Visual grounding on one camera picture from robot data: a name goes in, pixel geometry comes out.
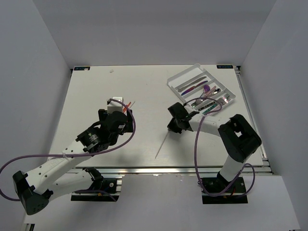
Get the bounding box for black handled silver spoon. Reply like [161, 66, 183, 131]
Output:
[192, 88, 221, 107]

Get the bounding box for ornate silver table knife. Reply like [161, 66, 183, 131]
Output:
[177, 76, 206, 92]

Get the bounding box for iridescent rainbow steak knife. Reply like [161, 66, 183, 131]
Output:
[181, 80, 208, 96]

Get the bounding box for iridescent purple ornate spoon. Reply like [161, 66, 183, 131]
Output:
[198, 84, 211, 100]

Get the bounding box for black handled silver fork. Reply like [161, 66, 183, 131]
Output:
[198, 94, 233, 112]

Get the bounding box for teal handled silver fork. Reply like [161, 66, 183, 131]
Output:
[203, 94, 232, 115]

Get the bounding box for pink handled silver spoon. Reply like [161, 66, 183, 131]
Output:
[195, 86, 216, 104]

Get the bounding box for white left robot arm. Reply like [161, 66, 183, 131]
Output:
[13, 109, 135, 215]

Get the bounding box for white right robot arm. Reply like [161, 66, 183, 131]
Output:
[167, 103, 262, 192]

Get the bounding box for orange chopstick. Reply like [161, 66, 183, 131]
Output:
[123, 102, 132, 112]

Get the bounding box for white compartment cutlery tray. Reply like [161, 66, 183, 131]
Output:
[167, 64, 236, 113]

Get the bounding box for blue label sticker right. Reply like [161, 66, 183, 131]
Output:
[216, 64, 234, 69]

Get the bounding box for blue label sticker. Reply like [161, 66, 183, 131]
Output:
[216, 64, 234, 69]
[73, 66, 90, 71]

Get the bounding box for blue label sticker left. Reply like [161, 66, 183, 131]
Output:
[73, 66, 90, 71]

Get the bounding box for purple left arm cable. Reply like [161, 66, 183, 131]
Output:
[0, 98, 137, 202]

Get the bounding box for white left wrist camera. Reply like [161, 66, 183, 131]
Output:
[107, 96, 124, 114]

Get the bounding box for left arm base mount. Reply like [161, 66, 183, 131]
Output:
[71, 167, 120, 202]

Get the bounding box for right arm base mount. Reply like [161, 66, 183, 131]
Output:
[197, 177, 248, 205]

